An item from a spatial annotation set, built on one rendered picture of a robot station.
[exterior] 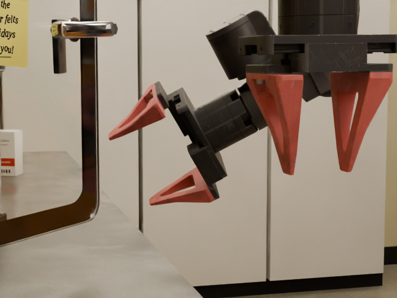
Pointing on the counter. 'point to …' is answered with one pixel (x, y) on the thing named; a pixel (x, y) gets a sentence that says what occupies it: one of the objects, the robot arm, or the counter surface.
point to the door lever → (83, 29)
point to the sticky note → (14, 32)
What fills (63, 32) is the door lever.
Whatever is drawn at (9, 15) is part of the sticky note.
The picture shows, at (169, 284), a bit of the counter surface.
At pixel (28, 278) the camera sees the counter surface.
